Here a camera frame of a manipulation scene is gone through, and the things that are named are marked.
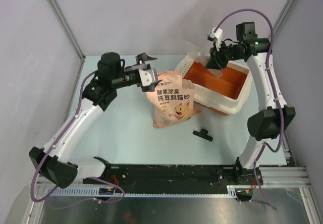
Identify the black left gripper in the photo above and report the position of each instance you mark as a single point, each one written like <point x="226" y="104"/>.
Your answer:
<point x="140" y="59"/>

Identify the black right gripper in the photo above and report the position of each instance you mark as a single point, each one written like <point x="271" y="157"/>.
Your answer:
<point x="216" y="61"/>

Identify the clear plastic litter scoop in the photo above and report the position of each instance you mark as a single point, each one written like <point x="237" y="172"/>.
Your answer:
<point x="196" y="53"/>

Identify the white and orange litter box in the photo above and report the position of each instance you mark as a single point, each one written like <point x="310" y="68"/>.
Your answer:
<point x="226" y="94"/>

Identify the pink cat litter bag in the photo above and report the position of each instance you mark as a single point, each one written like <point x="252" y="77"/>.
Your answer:
<point x="173" y="100"/>

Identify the black bag clip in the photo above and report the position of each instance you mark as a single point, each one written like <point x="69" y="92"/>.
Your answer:
<point x="204" y="134"/>

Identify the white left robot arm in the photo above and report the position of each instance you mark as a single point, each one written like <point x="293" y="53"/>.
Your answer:
<point x="52" y="161"/>

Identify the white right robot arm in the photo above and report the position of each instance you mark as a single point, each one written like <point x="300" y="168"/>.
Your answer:
<point x="266" y="127"/>

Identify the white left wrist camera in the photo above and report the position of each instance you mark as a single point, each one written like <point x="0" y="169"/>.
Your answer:
<point x="148" y="76"/>

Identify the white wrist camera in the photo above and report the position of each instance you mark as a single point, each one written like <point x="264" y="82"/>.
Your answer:
<point x="148" y="76"/>
<point x="215" y="36"/>

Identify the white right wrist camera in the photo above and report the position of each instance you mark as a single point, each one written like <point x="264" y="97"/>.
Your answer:
<point x="215" y="36"/>

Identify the left aluminium corner post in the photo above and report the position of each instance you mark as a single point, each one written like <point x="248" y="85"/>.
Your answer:
<point x="56" y="9"/>

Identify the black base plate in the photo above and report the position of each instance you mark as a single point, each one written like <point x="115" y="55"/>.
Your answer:
<point x="180" y="179"/>

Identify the aluminium frame rail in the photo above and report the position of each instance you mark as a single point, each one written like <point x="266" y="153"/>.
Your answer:
<point x="273" y="177"/>

